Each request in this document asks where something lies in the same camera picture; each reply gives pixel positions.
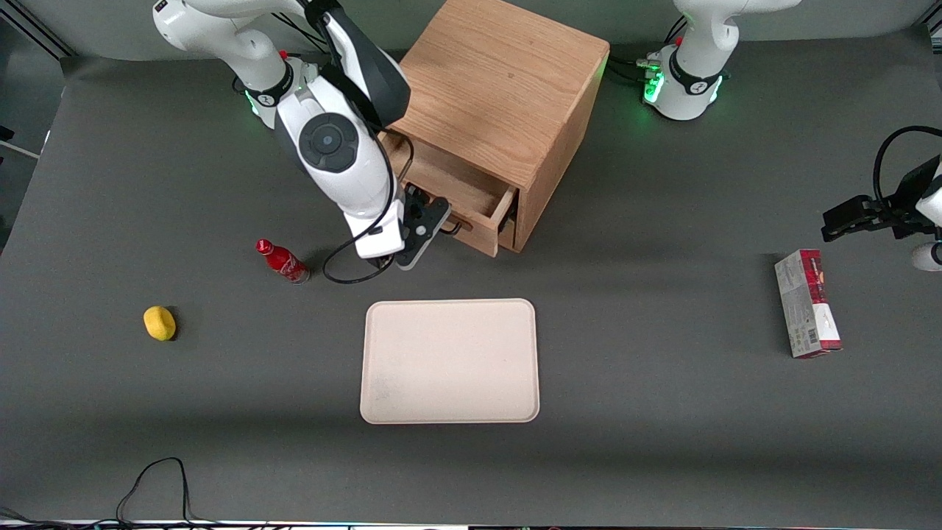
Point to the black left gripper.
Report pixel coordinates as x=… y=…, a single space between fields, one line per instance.
x=895 y=214

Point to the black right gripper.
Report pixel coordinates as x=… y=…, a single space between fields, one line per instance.
x=416 y=209

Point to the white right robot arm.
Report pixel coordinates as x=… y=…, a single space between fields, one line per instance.
x=346 y=184

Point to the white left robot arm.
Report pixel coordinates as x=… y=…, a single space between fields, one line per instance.
x=688 y=96

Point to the oak wooden drawer cabinet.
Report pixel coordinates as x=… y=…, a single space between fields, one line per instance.
x=500 y=81

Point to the red plaid cardboard box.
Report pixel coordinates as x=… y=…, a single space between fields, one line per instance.
x=798 y=309

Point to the beige plastic tray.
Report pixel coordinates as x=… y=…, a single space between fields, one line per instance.
x=449 y=361

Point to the red soda bottle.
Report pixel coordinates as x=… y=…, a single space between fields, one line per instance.
x=283 y=261

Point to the yellow lemon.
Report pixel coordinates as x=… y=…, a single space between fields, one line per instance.
x=160 y=323

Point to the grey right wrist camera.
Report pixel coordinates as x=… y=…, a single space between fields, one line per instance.
x=379 y=235

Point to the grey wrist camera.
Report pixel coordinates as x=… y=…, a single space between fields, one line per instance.
x=927 y=257
x=379 y=235

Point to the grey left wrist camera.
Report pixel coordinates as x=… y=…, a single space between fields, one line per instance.
x=927 y=257

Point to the black frame rail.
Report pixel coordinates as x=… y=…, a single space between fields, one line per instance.
x=44 y=33

